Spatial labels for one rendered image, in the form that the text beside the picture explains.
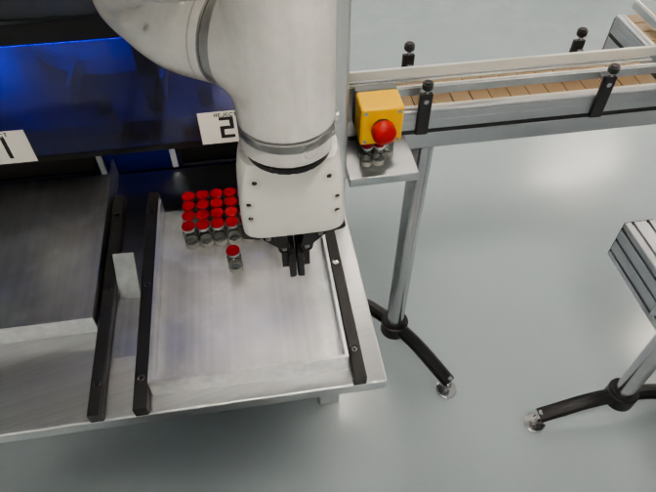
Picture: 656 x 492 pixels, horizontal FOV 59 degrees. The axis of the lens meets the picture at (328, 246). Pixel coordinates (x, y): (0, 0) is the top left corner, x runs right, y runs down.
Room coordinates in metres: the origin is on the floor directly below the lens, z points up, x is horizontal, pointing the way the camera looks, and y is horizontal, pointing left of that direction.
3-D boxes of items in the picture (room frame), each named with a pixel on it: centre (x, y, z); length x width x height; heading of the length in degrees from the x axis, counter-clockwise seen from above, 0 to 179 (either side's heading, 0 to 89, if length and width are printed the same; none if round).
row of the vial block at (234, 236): (0.63, 0.14, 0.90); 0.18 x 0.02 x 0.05; 99
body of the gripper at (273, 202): (0.40, 0.04, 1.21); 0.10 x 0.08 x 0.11; 99
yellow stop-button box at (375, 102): (0.81, -0.08, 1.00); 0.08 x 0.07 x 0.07; 9
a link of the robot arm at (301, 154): (0.41, 0.03, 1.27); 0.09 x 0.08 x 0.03; 99
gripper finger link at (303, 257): (0.41, 0.02, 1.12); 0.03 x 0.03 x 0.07; 9
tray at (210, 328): (0.54, 0.13, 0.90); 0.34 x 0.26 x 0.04; 9
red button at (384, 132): (0.76, -0.09, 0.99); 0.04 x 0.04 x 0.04; 9
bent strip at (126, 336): (0.48, 0.29, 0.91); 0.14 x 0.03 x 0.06; 8
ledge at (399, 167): (0.85, -0.09, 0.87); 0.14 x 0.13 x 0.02; 9
